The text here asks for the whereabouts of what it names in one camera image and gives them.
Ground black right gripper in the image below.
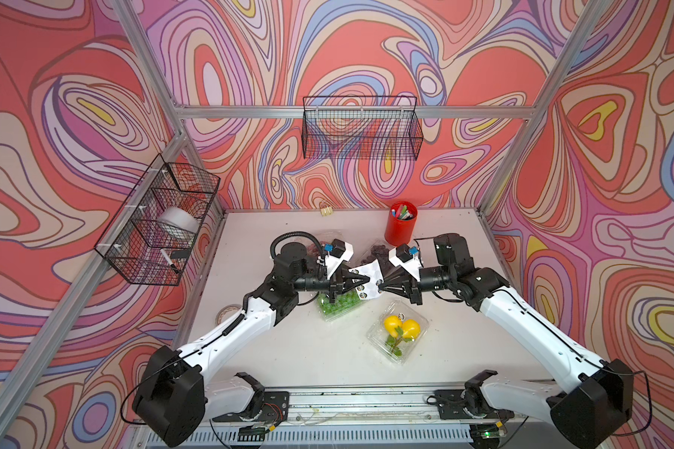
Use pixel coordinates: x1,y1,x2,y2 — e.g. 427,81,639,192
378,266,454,306

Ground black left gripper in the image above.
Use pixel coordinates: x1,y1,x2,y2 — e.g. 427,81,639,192
288,268,368,308

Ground white sticker sheet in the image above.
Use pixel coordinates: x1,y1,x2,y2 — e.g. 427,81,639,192
356,260,383,300

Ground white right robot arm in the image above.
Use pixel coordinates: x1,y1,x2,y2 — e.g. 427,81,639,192
378,233,635,448

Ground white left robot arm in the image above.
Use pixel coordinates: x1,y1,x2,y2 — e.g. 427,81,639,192
131,231,370,448

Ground clamshell with yellow fruit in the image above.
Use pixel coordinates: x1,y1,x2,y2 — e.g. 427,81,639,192
366,300,430,365

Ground clamshell green and dark grapes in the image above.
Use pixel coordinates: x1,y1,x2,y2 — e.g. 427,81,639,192
316,290,365,321

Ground small clamshell dark grapes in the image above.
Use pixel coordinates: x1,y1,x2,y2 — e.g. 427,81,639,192
367,243,391,263

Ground red plastic cup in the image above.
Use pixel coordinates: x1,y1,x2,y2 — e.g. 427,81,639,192
385,201,419,247

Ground clear tape roll on table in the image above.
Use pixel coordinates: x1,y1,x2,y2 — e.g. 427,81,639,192
215,304,242,326

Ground white tape roll in basket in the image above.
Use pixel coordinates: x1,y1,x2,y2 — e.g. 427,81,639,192
157,207,200,241

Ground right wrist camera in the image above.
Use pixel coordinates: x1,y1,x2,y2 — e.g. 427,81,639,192
389,244,423,281

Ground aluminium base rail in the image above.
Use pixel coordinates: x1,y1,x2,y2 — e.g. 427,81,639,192
128,384,585,447

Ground back wire basket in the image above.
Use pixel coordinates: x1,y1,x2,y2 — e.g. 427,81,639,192
301,94,424,161

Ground wire basket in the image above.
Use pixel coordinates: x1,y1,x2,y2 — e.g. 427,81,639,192
301,94,424,161
95,155,221,286

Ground left wire basket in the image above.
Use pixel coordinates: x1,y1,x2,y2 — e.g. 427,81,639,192
95,155,221,286

